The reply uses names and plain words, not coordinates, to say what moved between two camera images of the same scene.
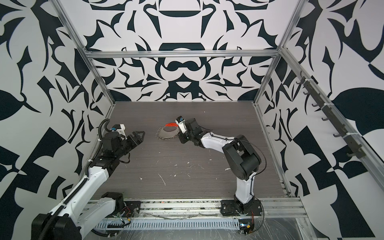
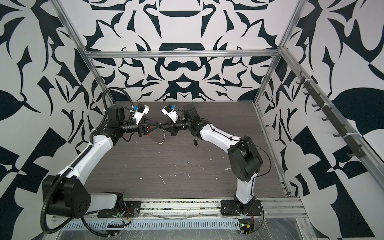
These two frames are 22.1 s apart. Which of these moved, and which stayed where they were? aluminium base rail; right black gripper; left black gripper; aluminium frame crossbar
Moved: right black gripper; left black gripper
Stayed: aluminium frame crossbar; aluminium base rail
